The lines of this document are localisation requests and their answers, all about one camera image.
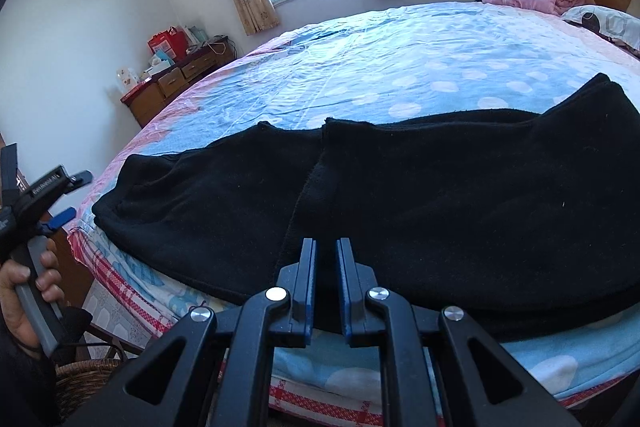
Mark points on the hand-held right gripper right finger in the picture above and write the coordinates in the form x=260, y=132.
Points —
x=347, y=277

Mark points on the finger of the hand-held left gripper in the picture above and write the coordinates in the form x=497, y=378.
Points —
x=9, y=164
x=59, y=218

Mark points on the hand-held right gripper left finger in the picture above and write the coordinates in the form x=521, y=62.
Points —
x=305, y=277

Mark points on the black pants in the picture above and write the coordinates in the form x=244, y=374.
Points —
x=450, y=207

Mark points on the person's left forearm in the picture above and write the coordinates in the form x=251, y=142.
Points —
x=20, y=387

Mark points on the person's left hand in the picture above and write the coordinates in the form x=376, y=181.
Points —
x=15, y=317

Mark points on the wicker basket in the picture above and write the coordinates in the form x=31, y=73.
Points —
x=85, y=382

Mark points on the small white printed box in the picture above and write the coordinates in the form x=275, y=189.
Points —
x=127, y=78

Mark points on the wooden desk with drawers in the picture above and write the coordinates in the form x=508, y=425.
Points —
x=150, y=99

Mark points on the light blue tissue box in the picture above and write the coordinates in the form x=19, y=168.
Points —
x=157, y=69

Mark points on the red gift bag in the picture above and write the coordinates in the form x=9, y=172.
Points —
x=167, y=42

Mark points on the blue pink dotted bed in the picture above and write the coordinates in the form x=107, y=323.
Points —
x=375, y=57

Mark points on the pale paper bag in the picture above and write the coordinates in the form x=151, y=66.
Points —
x=195, y=36

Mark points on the grey patterned pillow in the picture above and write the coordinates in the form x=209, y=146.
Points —
x=615, y=24

